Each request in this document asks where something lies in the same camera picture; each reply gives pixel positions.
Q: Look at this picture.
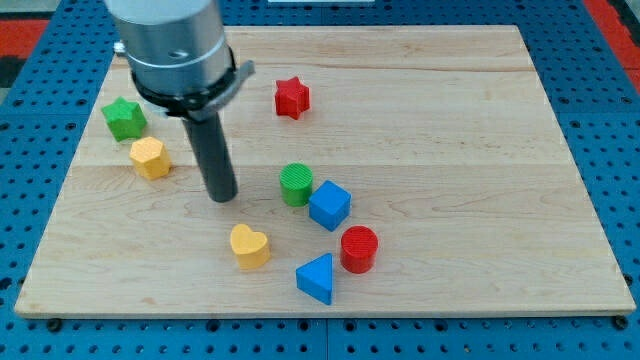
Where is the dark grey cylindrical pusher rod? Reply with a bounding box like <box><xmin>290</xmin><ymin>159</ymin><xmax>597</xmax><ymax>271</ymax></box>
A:
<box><xmin>183</xmin><ymin>112</ymin><xmax>238</xmax><ymax>203</ymax></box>

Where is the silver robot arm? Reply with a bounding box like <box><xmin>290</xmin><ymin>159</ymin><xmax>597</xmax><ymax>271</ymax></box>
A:
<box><xmin>105</xmin><ymin>0</ymin><xmax>255</xmax><ymax>203</ymax></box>

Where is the yellow hexagon block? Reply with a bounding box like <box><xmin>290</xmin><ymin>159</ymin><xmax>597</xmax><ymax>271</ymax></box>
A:
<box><xmin>129</xmin><ymin>137</ymin><xmax>171</xmax><ymax>180</ymax></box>

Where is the yellow heart block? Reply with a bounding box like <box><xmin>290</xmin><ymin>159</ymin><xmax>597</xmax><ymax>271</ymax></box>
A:
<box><xmin>230</xmin><ymin>224</ymin><xmax>271</xmax><ymax>270</ymax></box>

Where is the green star block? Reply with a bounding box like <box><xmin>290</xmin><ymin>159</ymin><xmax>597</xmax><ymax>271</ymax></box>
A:
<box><xmin>101</xmin><ymin>97</ymin><xmax>147</xmax><ymax>142</ymax></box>

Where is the red star block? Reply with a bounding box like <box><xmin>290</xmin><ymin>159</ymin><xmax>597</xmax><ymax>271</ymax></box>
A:
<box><xmin>274</xmin><ymin>76</ymin><xmax>310</xmax><ymax>120</ymax></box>

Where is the green cylinder block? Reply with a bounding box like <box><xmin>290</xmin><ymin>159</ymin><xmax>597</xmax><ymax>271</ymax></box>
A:
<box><xmin>279</xmin><ymin>163</ymin><xmax>313</xmax><ymax>207</ymax></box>

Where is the blue cube block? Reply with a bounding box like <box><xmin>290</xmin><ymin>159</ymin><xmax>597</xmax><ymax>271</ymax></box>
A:
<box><xmin>309</xmin><ymin>180</ymin><xmax>352</xmax><ymax>231</ymax></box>

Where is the light wooden board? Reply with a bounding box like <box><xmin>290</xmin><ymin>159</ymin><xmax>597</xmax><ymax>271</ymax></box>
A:
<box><xmin>15</xmin><ymin>25</ymin><xmax>636</xmax><ymax>319</ymax></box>

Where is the blue triangle block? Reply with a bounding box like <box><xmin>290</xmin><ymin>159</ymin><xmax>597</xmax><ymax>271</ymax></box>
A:
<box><xmin>295</xmin><ymin>253</ymin><xmax>333</xmax><ymax>305</ymax></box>

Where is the red cylinder block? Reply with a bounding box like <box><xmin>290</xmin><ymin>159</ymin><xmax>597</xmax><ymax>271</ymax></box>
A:
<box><xmin>340</xmin><ymin>225</ymin><xmax>379</xmax><ymax>274</ymax></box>

